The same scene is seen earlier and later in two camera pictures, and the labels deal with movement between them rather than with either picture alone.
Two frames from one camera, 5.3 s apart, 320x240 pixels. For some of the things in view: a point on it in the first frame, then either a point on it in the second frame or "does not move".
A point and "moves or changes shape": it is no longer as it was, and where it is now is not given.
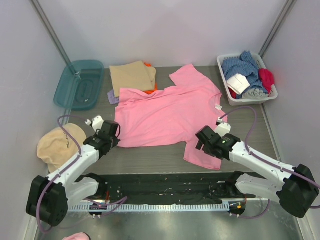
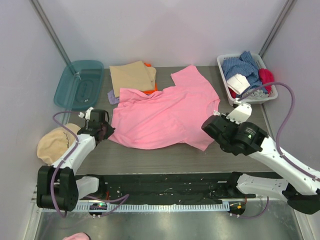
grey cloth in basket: (255, 93) does not move
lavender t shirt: (112, 99) does not move
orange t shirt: (149, 92) does not move
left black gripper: (114, 141) → (105, 131)
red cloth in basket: (233, 94) does not move
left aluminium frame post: (41, 13) does not move
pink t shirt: (174, 114) moves or changes shape
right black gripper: (202, 139) → (210, 125)
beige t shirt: (135, 75) does not move
